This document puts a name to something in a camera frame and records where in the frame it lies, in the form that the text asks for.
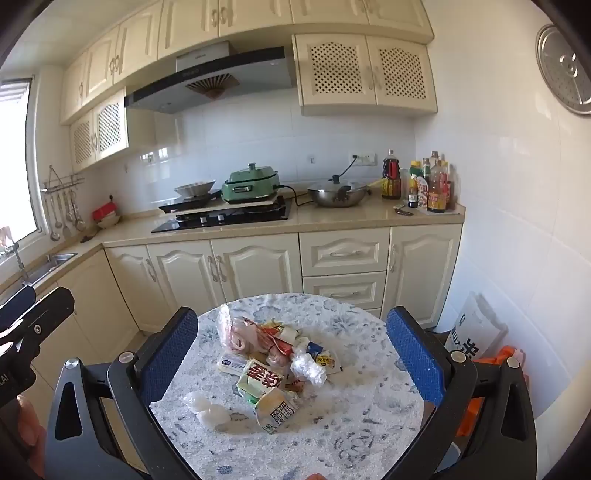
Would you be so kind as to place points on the white double wall outlet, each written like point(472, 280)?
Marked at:
point(362, 159)

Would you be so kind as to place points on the cream wall cabinets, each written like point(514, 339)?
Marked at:
point(138, 41)

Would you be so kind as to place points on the pinkish clear plastic bag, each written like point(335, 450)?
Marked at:
point(238, 337)

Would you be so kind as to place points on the steel sink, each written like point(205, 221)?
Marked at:
point(51, 263)

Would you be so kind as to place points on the crumpled clear plastic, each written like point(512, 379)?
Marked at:
point(309, 367)

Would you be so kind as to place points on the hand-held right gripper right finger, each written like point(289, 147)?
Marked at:
point(415, 355)

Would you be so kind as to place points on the metal ladle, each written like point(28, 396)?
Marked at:
point(55, 233)
point(79, 221)

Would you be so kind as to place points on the small yellow sachet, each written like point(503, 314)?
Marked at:
point(325, 360)

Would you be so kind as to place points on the blue floral tablecloth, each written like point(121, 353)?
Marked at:
point(351, 415)

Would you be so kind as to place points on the wide lattice door cabinet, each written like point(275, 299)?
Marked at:
point(364, 74)

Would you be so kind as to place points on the white bowl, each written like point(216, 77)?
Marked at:
point(110, 222)

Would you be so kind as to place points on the narrow lattice door cabinet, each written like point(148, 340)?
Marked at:
point(99, 131)

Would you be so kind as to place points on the cream base cabinets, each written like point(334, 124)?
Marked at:
point(258, 272)

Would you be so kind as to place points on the metal utensil rack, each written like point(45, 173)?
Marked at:
point(62, 184)

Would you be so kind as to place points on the orange bag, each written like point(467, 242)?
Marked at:
point(496, 357)

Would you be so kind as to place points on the row of condiment bottles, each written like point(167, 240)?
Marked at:
point(436, 189)

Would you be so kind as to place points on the tall cream drawer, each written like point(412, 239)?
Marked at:
point(344, 251)

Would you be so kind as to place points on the white blue wrapper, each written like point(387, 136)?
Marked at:
point(233, 363)

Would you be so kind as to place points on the cream cabinet drawer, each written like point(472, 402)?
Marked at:
point(344, 290)

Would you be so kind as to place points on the crushed green drink carton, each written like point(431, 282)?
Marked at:
point(258, 376)

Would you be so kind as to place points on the steel wok with lid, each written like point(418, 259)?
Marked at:
point(337, 191)

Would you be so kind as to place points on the window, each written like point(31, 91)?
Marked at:
point(16, 170)

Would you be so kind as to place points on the round metal steamer plate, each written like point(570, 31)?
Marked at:
point(565, 69)

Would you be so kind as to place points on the black gas hob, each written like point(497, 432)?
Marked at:
point(231, 221)

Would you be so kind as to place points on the white printed paper bag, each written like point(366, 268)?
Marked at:
point(475, 327)

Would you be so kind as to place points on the wooden board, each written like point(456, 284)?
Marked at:
point(240, 206)

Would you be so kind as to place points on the metal spatula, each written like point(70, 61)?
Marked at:
point(67, 221)

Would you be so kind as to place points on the small dark tool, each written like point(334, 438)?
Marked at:
point(404, 211)

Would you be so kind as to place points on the glass range hood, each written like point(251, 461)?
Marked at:
point(221, 87)

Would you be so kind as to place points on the green electric cooker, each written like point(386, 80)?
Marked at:
point(251, 184)

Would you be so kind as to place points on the black induction cooker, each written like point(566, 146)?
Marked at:
point(189, 203)

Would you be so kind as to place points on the crushed white drink carton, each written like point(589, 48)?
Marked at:
point(277, 413)

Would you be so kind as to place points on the red white wrapper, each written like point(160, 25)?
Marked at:
point(279, 339)

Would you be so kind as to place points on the person's left hand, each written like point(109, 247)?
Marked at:
point(31, 429)

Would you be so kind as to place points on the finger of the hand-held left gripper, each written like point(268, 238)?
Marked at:
point(18, 304)
point(46, 314)

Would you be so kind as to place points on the red container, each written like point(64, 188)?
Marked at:
point(105, 211)

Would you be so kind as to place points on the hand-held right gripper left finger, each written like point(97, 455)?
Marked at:
point(168, 355)

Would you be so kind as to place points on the metal faucet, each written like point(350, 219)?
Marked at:
point(18, 261)

